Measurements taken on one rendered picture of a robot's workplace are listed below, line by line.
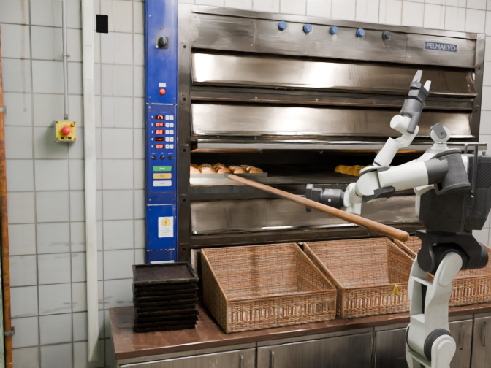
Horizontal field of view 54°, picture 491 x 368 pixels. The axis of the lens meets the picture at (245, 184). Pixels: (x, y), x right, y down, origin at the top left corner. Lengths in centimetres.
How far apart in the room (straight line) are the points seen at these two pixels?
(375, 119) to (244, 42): 90
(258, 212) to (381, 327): 86
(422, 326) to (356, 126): 123
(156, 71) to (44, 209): 85
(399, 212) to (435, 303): 107
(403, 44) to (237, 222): 144
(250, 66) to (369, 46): 74
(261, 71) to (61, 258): 139
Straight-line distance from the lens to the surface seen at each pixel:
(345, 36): 291
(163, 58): 249
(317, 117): 278
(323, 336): 239
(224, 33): 263
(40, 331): 267
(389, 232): 147
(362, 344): 251
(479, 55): 345
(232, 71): 260
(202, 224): 258
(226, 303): 219
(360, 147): 273
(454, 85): 330
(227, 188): 259
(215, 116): 256
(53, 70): 249
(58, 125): 240
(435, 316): 217
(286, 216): 273
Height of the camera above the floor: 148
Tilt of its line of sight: 6 degrees down
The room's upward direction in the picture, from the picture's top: 1 degrees clockwise
